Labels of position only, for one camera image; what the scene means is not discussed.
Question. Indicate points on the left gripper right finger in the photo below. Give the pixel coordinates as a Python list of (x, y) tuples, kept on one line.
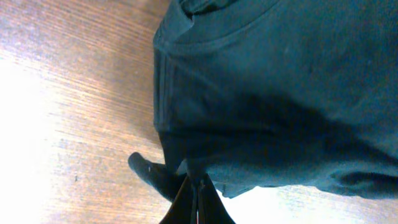
[(210, 207)]

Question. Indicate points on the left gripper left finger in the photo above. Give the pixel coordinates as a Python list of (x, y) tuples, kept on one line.
[(184, 208)]

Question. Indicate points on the black nike t-shirt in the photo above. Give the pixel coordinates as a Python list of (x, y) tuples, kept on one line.
[(276, 93)]

